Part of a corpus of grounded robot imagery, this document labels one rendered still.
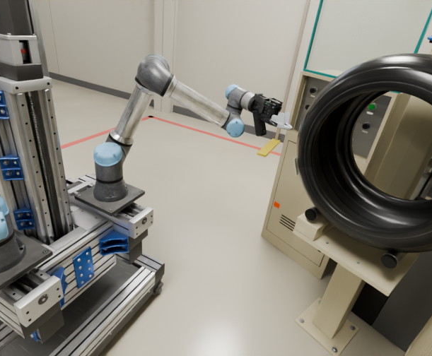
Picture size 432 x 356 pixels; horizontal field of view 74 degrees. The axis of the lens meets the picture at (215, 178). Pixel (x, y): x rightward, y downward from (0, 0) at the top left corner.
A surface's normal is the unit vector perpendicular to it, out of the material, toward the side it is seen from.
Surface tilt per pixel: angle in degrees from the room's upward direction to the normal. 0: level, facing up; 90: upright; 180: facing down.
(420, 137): 90
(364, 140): 90
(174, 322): 0
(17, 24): 90
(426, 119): 90
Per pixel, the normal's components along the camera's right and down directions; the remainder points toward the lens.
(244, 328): 0.11, -0.87
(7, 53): -0.46, 0.39
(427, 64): -0.39, -0.45
